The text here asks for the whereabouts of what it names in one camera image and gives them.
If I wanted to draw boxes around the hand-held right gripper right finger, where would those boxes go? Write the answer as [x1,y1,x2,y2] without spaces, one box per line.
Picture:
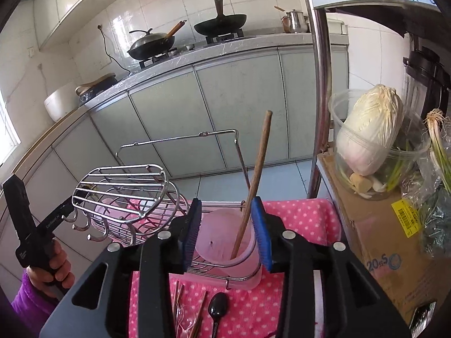
[251,197,413,338]

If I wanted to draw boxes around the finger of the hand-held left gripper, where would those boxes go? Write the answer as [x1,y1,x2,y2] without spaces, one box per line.
[56,199,77,223]

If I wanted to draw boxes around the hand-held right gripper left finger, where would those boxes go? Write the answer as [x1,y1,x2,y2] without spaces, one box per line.
[39,199,203,338]

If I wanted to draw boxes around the pink plastic utensil cup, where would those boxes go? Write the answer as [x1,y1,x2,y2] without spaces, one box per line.
[195,208,263,290]
[93,197,143,226]

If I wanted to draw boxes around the black plastic spoon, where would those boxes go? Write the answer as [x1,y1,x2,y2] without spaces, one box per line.
[208,292,229,338]

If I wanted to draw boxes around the metal wire utensil rack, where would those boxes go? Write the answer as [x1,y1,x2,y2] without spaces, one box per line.
[72,129,263,291]

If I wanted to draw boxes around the metal spoon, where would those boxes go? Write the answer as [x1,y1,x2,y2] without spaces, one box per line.
[176,303,198,338]

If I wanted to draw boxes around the person's left forearm purple sleeve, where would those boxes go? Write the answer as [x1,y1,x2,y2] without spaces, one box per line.
[10,269,60,338]

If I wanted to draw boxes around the person's left hand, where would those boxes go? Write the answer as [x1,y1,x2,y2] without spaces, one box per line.
[25,239,75,298]

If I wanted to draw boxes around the pink polka dot towel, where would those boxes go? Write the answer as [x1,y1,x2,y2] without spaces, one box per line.
[129,199,342,338]

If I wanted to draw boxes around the window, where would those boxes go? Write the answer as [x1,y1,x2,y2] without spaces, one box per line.
[0,95,20,166]

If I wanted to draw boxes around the brown cardboard box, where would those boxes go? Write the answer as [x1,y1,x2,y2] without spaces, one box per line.
[317,151,446,324]

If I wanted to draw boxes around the white rice cooker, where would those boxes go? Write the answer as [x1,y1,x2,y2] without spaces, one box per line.
[44,82,83,122]

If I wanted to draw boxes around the ginger piece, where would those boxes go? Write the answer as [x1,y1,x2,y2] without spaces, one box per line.
[350,173,374,194]

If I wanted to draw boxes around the black induction cooker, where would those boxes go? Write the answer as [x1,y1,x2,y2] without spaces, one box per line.
[76,73,118,106]

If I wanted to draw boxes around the kitchen counter cabinets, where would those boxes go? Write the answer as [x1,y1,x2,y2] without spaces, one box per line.
[0,32,349,289]

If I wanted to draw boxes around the green onions in container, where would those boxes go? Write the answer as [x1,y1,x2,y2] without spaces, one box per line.
[384,141,413,191]

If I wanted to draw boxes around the napa cabbage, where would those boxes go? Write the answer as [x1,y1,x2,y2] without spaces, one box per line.
[336,84,404,177]

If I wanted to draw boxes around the clear plastic container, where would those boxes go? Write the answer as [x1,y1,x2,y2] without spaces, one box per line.
[328,89,432,201]

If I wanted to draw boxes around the steel shelf rack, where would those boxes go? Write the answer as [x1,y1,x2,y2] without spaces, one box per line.
[298,0,451,199]

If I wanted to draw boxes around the plastic bag of greens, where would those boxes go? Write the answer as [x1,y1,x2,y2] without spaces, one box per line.
[402,162,451,261]

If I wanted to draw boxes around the gas stove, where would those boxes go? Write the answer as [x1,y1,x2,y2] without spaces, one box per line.
[138,30,244,69]

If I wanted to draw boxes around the dark wok lid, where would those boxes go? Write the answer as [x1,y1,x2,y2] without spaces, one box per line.
[129,29,170,48]

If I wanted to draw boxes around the green onion bunch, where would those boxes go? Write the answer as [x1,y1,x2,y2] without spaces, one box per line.
[425,108,451,184]

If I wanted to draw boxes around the steel kettle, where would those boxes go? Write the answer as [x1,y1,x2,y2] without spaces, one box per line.
[286,9,309,33]

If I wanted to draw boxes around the white lidded container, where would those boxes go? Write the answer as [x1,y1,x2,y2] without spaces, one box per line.
[326,17,349,36]

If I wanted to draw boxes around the black blender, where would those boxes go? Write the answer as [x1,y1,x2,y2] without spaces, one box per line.
[403,47,451,120]

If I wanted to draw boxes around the black power cable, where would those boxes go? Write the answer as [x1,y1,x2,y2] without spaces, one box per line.
[98,25,131,76]

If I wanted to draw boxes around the black wok with wooden handle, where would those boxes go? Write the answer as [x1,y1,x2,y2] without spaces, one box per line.
[127,20,187,60]

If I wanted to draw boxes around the white wall cabinet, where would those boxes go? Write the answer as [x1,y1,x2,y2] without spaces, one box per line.
[33,0,96,50]

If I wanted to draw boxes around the black wok with dark handle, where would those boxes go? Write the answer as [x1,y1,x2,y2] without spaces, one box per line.
[193,0,247,36]

